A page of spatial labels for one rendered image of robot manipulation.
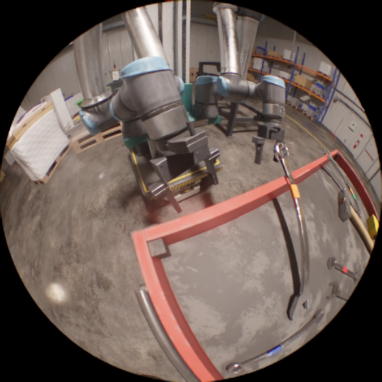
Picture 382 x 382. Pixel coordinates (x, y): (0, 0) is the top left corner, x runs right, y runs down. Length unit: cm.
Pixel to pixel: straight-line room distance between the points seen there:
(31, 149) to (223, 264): 302
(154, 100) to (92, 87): 39
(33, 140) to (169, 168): 291
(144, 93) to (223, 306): 31
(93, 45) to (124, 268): 135
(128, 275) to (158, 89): 116
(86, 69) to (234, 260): 65
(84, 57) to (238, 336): 73
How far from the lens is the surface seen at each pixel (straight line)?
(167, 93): 24
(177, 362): 30
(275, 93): 53
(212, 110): 87
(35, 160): 302
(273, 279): 19
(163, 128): 23
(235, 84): 57
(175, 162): 27
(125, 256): 119
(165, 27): 100
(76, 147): 282
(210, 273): 15
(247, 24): 88
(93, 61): 58
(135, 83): 25
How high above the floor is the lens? 105
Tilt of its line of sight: 56 degrees down
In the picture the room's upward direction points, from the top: 1 degrees clockwise
